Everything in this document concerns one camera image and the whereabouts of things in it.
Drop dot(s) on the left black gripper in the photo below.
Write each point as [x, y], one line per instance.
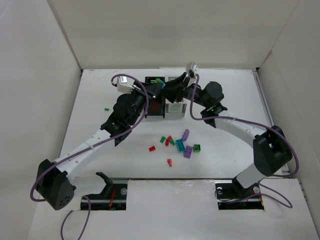
[149, 91]

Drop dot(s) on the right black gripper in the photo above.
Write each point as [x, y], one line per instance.
[180, 89]

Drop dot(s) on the red lego piece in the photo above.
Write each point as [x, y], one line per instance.
[155, 108]

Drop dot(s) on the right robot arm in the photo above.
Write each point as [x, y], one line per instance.
[271, 150]

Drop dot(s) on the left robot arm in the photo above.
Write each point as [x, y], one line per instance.
[55, 179]

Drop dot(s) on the black slotted container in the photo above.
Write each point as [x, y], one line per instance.
[161, 99]

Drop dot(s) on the white slotted container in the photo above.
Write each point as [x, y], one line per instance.
[177, 108]

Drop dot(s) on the purple lego rounded upper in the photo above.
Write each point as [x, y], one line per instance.
[185, 135]

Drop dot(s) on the red lego centre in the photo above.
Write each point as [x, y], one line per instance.
[168, 140]

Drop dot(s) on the green lego small centre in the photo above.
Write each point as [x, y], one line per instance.
[162, 139]

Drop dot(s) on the green lego slope centre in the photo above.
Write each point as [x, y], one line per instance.
[172, 142]

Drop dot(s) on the teal lego plate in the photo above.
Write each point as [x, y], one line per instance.
[180, 145]

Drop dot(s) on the red lego brick left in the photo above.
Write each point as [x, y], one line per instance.
[151, 149]

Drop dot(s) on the green lego square brick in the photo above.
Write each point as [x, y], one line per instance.
[197, 148]

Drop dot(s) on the purple lego brick lower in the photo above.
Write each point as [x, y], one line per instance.
[188, 152]

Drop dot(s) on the red lego slope lower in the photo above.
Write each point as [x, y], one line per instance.
[169, 161]

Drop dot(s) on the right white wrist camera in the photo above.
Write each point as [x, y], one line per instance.
[191, 69]

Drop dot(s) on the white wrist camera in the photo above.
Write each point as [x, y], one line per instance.
[191, 69]
[124, 84]

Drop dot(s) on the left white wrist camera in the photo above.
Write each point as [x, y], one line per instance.
[124, 84]

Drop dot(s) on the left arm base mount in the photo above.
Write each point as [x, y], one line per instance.
[112, 196]

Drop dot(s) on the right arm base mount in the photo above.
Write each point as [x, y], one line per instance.
[230, 197]

